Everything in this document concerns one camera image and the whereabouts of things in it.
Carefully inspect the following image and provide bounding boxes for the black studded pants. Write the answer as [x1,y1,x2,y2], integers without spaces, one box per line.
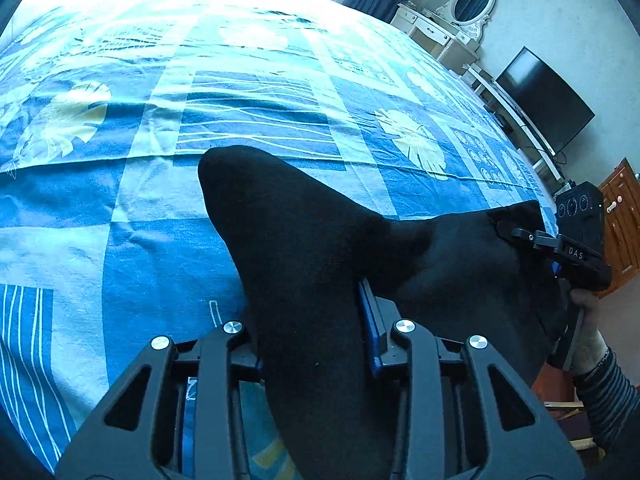
[198,146,565,479]

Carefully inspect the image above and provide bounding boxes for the striped right sleeve forearm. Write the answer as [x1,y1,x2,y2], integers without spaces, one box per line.
[573,349,639,454]

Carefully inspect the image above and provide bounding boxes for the person's right hand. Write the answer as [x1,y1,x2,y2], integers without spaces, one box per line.
[570,289,608,376]

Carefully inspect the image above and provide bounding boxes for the brown wooden cabinet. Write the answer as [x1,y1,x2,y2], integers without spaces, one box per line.
[599,158,640,298]

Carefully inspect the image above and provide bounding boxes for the white tv stand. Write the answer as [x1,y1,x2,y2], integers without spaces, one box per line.
[463,63,572,195]

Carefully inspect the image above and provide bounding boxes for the black flat screen television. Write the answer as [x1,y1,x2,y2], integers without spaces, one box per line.
[496,47,594,154]

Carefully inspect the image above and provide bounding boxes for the white oval vanity mirror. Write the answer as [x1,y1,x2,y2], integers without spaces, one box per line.
[435,0,497,44]

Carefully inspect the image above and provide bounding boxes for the white dressing table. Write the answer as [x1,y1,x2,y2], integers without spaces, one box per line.
[390,3,480,75]

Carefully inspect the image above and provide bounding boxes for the blue patterned bed sheet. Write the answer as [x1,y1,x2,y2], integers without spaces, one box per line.
[1,0,555,471]

